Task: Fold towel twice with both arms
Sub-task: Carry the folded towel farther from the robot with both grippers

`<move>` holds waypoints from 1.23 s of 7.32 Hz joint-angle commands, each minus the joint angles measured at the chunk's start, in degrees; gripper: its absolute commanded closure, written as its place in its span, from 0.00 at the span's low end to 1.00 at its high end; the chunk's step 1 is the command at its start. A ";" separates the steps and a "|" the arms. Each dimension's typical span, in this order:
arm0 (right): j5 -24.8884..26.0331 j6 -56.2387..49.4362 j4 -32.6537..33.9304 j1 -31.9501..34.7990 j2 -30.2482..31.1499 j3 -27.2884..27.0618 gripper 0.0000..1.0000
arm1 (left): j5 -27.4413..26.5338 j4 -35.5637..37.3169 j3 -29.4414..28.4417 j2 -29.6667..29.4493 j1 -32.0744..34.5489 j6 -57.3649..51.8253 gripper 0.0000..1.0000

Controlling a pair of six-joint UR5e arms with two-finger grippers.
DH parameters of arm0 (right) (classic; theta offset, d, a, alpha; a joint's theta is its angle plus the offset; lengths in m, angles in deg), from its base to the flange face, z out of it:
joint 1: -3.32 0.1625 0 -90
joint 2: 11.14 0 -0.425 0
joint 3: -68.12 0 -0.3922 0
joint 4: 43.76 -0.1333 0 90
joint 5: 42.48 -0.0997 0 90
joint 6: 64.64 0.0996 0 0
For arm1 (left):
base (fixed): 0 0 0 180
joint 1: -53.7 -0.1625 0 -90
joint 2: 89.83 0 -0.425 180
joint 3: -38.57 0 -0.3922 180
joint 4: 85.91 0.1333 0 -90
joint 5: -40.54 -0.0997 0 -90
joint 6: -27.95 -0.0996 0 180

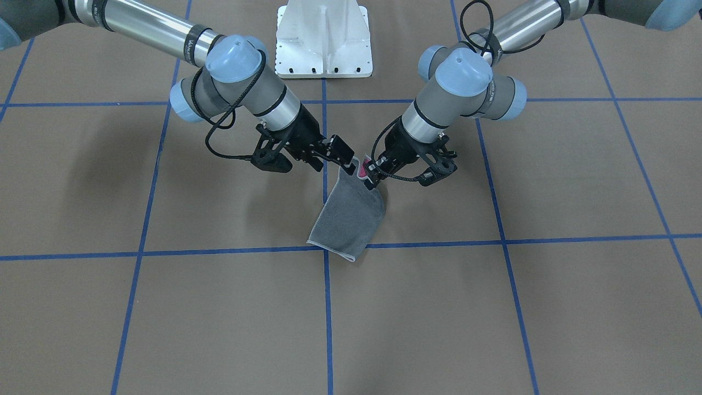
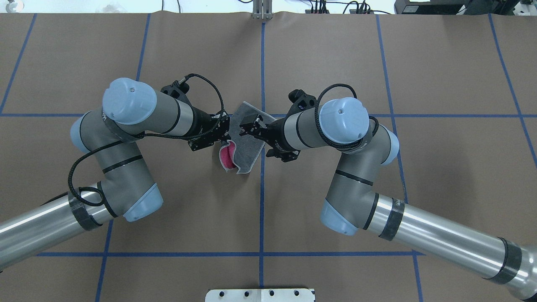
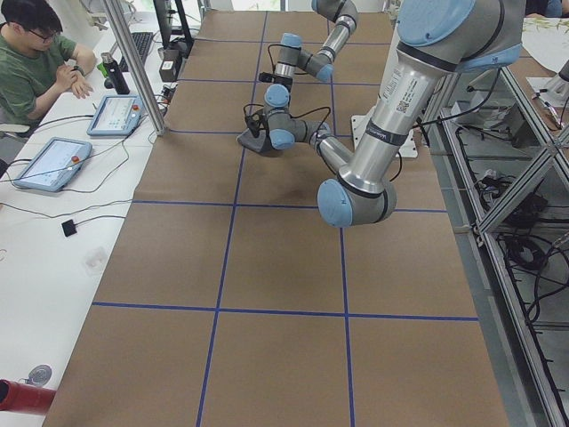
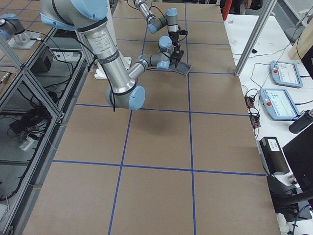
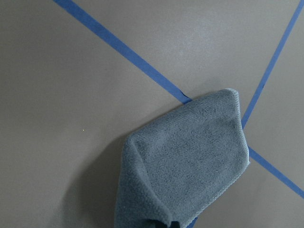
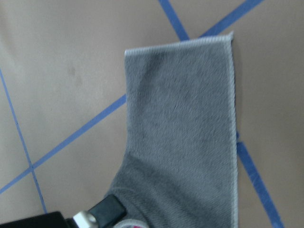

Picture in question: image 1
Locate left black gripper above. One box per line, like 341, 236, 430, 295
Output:
364, 118, 458, 190

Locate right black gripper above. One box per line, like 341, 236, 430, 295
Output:
251, 105, 356, 177

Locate pink towel with grey edge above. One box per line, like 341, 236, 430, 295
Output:
307, 155, 386, 262

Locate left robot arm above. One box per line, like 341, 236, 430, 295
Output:
359, 1, 700, 190

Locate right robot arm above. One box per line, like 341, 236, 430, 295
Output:
1, 1, 356, 175

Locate blue tape line crosswise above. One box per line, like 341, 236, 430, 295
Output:
1, 233, 701, 262

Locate blue tape line lengthwise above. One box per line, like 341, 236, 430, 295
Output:
321, 78, 334, 394

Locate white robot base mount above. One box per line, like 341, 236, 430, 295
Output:
274, 1, 373, 78

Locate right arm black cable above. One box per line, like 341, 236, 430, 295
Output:
189, 49, 269, 162

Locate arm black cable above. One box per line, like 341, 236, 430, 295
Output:
189, 49, 269, 162
371, 0, 549, 183

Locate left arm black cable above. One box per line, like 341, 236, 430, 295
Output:
371, 0, 549, 183

